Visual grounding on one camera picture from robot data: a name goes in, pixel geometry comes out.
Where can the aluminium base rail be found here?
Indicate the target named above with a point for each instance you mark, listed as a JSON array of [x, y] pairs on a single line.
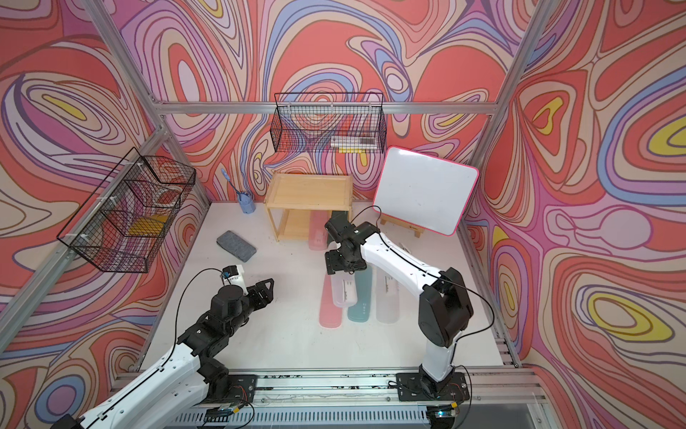
[[490, 397]]

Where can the clear pencil case with label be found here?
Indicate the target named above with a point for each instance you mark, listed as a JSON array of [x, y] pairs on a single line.
[[387, 298]]

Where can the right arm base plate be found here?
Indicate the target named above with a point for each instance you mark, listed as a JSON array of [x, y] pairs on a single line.
[[420, 387]]

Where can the teal pencil case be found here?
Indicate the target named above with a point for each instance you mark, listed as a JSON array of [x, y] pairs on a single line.
[[361, 311]]

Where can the pink pencil case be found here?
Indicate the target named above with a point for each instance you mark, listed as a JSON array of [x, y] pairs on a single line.
[[318, 235], [330, 316]]

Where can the white board pink frame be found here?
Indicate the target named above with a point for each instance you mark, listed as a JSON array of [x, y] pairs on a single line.
[[425, 191]]

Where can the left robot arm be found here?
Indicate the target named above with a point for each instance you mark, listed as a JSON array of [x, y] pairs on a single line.
[[188, 373]]

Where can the black wire basket back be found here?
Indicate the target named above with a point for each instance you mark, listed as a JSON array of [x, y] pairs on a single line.
[[306, 121]]

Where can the wooden shelf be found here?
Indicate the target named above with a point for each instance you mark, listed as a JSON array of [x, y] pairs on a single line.
[[291, 198]]

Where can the blue giraffe pen holder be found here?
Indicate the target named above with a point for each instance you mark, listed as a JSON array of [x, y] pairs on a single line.
[[244, 199]]

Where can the yellow item in basket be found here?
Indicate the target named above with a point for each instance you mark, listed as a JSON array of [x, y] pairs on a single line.
[[148, 226]]

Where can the black wire basket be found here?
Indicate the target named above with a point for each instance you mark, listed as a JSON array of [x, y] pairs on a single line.
[[306, 121], [138, 185]]

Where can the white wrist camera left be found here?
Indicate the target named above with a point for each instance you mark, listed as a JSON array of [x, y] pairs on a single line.
[[234, 275]]

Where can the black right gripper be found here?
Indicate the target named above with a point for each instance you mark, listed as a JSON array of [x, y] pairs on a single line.
[[333, 264]]

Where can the clear frosted pencil case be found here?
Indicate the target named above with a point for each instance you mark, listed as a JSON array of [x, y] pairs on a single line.
[[344, 290]]

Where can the wooden board easel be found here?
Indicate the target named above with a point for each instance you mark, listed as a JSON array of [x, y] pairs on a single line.
[[417, 230]]

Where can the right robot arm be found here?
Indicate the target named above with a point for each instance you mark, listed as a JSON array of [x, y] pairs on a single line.
[[444, 306]]

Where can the grey textured case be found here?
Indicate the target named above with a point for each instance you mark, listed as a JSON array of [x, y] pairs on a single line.
[[236, 246]]

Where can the black wire basket left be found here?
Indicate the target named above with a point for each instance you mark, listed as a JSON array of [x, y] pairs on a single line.
[[138, 185]]

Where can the marker box in basket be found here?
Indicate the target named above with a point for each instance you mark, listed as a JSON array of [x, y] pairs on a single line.
[[353, 142]]

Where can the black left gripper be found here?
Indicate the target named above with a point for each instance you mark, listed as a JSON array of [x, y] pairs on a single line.
[[260, 302]]

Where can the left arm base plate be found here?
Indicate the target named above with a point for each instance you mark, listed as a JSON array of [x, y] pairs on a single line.
[[231, 389]]

